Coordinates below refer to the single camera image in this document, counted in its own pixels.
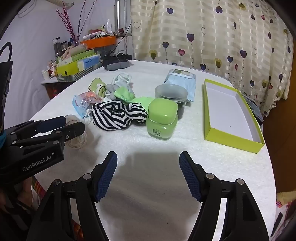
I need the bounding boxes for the white wall conduit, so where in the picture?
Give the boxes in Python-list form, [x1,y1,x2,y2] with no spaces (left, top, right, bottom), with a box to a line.
[46,0,74,7]

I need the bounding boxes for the white cloth with cords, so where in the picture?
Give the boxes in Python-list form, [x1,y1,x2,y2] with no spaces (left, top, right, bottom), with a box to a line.
[110,72,134,90]

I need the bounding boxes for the grey clothing pile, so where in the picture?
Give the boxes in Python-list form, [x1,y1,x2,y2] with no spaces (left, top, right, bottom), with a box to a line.
[243,93,264,122]

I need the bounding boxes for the grey translucent round container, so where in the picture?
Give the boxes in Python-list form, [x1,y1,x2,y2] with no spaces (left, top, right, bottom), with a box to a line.
[155,84,188,114]

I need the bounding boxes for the glass jar with black lid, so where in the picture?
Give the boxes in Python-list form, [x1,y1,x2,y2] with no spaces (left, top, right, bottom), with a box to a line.
[53,37,62,57]

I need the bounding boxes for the light green cloth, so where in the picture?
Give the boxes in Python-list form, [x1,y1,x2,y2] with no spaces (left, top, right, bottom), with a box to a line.
[114,86,154,114]

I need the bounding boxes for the beige folded cloth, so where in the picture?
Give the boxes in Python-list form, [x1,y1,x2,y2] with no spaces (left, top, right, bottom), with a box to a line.
[61,44,87,58]

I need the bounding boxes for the red berry branches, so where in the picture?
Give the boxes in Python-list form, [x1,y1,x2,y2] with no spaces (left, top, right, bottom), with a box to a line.
[57,3,77,41]

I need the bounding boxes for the metal window frame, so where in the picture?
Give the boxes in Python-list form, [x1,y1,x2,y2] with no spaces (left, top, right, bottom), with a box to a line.
[117,0,132,30]

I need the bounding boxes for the red-brown side table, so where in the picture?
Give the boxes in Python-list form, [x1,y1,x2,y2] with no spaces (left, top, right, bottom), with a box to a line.
[41,76,60,100]

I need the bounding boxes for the lime storage box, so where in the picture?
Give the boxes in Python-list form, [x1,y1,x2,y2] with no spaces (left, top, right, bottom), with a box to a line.
[57,59,103,82]

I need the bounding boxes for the dark thin branches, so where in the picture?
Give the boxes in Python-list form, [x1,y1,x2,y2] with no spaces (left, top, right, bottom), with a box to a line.
[77,0,97,42]

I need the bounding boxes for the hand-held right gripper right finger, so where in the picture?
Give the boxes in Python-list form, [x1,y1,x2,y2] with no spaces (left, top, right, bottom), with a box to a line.
[179,151,270,241]

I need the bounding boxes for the green lidded jar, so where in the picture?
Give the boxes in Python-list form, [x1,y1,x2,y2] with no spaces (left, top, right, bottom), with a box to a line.
[146,98,178,140]

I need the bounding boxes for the heart print curtain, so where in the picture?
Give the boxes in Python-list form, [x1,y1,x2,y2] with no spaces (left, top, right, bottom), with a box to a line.
[131,0,294,116]

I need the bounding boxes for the pile of assorted clutter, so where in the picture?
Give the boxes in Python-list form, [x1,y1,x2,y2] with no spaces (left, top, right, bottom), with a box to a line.
[81,20,117,42]

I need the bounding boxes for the clear bag of red candies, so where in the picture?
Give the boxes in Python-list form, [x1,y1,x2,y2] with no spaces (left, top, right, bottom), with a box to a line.
[75,91,102,109]

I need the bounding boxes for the green towel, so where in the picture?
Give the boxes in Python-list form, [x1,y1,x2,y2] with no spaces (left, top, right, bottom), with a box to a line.
[87,78,107,96]

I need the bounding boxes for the lime cardboard box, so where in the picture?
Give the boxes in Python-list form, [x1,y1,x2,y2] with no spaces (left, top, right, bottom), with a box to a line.
[203,79,265,154]

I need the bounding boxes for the colourful printed fabric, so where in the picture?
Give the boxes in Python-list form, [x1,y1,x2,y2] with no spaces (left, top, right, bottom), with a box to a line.
[270,192,296,237]

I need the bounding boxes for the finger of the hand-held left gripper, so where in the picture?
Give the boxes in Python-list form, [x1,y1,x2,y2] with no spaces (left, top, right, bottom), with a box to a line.
[10,122,85,149]
[6,116,67,142]

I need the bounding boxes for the light blue wet wipes pack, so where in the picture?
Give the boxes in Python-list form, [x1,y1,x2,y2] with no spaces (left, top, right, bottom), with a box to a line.
[164,69,197,103]

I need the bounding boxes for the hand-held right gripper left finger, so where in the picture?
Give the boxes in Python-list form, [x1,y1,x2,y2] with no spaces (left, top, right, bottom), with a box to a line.
[26,151,118,241]

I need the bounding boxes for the grey socks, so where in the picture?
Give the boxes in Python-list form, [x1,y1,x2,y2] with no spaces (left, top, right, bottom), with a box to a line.
[105,84,121,100]

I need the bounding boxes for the blue white packet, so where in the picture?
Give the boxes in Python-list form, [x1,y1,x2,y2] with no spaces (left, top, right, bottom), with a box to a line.
[77,57,101,70]

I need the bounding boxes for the black white striped cloth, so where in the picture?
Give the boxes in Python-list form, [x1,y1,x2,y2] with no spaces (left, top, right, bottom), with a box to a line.
[91,100,148,131]

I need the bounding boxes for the orange tray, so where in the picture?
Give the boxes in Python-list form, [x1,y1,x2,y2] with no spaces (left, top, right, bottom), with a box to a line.
[80,35,117,50]

